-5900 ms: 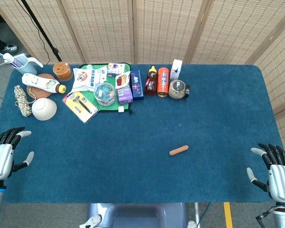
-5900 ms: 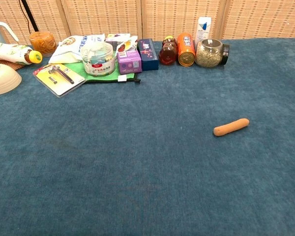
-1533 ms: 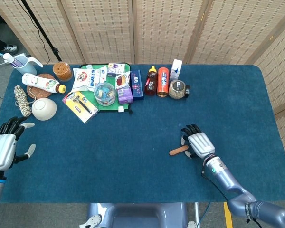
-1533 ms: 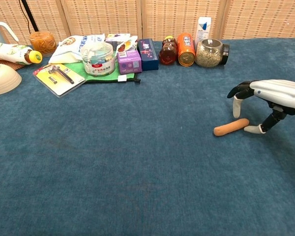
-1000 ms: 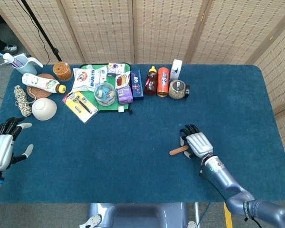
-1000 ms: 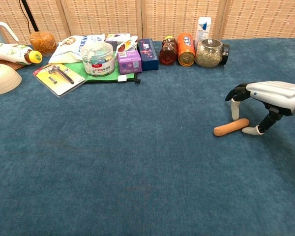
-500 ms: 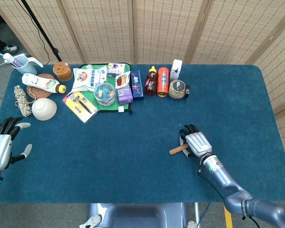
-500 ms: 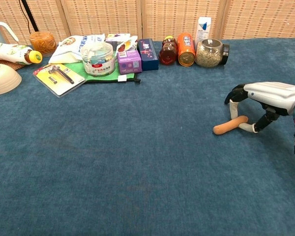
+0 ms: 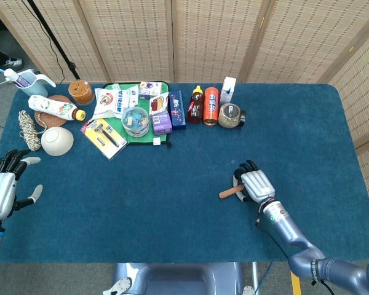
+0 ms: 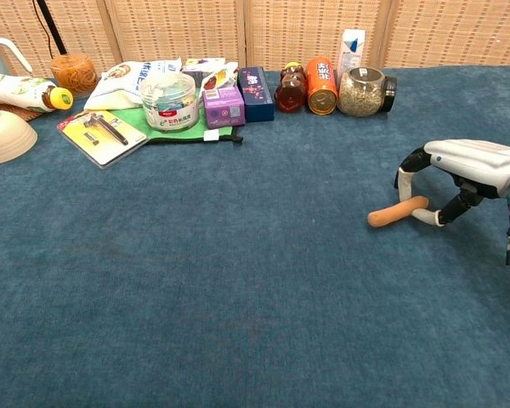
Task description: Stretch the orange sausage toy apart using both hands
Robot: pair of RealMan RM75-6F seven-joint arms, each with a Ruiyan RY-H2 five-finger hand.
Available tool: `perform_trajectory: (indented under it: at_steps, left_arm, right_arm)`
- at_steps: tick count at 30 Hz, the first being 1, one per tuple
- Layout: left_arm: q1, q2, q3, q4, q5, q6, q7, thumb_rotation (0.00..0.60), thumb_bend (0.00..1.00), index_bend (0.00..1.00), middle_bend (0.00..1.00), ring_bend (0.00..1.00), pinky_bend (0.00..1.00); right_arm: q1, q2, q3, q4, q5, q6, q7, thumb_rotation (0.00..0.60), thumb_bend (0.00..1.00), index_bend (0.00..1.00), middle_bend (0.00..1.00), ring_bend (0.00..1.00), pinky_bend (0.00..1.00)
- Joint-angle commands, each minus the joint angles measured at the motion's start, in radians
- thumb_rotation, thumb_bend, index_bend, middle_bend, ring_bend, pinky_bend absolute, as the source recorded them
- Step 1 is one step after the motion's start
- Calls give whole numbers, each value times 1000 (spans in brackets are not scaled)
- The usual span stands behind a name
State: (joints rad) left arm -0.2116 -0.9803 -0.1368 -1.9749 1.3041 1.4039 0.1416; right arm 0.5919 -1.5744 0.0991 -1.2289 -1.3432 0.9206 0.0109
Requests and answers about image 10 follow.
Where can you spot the right five-finger robot hand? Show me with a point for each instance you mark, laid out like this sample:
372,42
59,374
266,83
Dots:
476,163

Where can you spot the small sausage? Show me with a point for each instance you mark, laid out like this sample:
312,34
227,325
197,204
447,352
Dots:
391,214

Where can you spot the glass seed jar black lid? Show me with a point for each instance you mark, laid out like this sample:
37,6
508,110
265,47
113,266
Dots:
361,93

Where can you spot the white and blue carton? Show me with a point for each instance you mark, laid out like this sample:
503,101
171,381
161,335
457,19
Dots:
350,51

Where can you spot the orange drink can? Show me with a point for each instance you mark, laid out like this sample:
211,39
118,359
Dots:
321,85

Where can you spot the amber honey squeeze bottle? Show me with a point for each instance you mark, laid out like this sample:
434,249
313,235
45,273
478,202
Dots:
291,91

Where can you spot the dark blue long box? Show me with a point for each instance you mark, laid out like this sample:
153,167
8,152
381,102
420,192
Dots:
255,93

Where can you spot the bamboo folding screen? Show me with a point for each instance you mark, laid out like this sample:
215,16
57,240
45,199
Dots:
280,30

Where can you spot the small purple box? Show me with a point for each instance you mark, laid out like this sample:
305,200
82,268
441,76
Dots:
223,108

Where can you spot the white snack packet red fruit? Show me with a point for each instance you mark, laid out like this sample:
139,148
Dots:
219,78

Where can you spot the white box with purple print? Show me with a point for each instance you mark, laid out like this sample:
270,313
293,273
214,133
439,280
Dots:
202,64

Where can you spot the blue felt table cloth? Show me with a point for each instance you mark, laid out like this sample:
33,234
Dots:
195,276

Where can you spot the green tray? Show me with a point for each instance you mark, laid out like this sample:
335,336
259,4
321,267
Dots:
174,135

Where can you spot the clear tub of binder clips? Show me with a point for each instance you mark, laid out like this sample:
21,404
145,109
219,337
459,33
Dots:
168,102

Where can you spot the white sugar bag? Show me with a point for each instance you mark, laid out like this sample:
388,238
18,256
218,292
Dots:
119,83

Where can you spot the razor in yellow blister pack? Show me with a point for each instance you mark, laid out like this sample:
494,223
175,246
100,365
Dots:
106,136

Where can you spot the clear jar of rubber bands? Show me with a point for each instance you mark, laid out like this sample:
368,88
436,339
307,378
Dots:
74,72

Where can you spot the black tripod stand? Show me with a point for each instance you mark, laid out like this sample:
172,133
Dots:
53,30

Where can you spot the round woven brown coaster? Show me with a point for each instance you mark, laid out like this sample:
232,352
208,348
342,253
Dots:
21,115

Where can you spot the white bottle with yellow cap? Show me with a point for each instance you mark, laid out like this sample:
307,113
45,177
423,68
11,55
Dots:
21,91

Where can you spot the cream upturned bowl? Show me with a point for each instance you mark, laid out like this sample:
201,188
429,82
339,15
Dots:
4,136

